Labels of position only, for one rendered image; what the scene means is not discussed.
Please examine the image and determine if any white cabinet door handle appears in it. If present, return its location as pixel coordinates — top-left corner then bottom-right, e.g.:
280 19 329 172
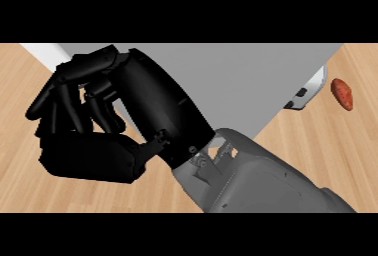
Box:
282 65 329 111

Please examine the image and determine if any reddish brown sweet potato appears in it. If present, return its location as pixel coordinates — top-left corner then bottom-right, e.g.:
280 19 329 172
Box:
329 77 356 112

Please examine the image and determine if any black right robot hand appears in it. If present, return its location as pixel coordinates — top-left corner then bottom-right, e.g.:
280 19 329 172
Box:
24 44 217 185

